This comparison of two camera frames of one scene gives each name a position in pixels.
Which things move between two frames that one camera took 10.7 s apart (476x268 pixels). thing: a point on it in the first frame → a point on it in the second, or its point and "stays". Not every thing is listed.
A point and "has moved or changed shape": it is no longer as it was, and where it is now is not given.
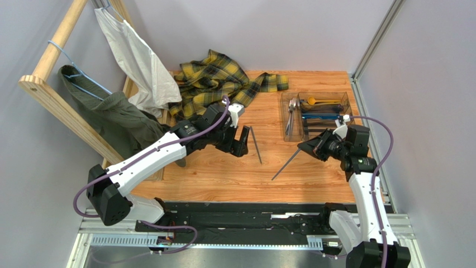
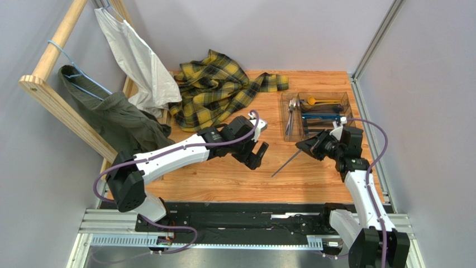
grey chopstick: (257, 147) has moved or changed shape
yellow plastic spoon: (311, 100) stays
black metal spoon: (336, 109) stays
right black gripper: (319, 144) stays
